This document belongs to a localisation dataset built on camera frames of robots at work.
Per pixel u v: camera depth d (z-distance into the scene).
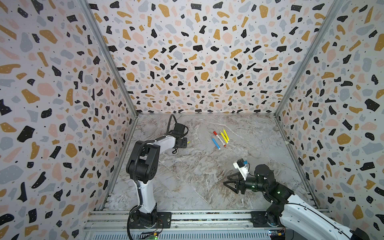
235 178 0.75
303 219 0.51
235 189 0.67
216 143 1.03
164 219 0.74
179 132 0.81
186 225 0.73
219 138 1.06
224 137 1.06
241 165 0.68
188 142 1.05
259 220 0.73
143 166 0.51
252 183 0.66
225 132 1.09
